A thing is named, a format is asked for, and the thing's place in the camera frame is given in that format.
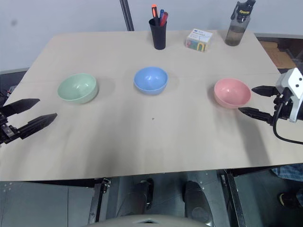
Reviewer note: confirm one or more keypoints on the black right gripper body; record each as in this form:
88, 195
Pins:
285, 106

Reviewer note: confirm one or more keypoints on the aluminium frame post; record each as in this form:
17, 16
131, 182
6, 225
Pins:
127, 15

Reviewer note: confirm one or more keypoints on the black pen cup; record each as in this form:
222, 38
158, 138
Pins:
159, 36

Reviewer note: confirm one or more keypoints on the clear box of coloured clips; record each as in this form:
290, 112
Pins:
198, 41

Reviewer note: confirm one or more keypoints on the green bowl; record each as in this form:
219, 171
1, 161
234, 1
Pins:
78, 88

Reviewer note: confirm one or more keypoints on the pink bowl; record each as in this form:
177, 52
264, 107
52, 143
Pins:
232, 93

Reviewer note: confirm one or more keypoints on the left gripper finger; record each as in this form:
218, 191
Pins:
35, 124
21, 106

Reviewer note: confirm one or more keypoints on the person's plaid trouser leg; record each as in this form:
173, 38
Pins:
290, 172

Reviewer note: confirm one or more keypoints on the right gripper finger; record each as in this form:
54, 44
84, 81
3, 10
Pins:
265, 90
258, 114

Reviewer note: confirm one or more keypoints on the black metal table leg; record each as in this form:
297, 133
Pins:
234, 201
98, 201

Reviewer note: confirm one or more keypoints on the blue bowl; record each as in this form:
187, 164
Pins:
150, 81

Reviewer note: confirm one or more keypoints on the grey sports water bottle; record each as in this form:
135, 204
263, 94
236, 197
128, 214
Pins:
235, 30

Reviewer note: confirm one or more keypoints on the red marker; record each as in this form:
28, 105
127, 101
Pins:
164, 19

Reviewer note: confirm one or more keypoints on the grey robot torso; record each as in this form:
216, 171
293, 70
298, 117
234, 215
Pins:
146, 221

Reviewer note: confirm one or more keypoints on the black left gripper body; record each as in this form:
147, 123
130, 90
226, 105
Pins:
7, 132

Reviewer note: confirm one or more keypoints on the person's black shoe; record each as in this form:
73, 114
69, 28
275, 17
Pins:
290, 201

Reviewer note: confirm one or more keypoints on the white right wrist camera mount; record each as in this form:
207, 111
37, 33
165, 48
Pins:
296, 80

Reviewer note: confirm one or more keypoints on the blue pen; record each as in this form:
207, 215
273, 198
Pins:
161, 14

